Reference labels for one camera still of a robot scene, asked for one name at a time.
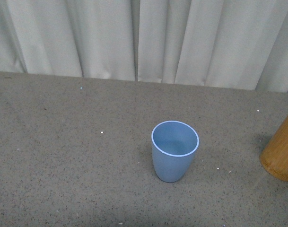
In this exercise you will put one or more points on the blue cup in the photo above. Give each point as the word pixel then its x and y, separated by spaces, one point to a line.
pixel 173 145

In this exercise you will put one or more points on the bamboo chopstick holder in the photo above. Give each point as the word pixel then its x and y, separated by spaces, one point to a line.
pixel 274 157

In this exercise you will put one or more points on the white curtain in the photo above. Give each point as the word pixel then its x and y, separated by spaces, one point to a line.
pixel 216 43

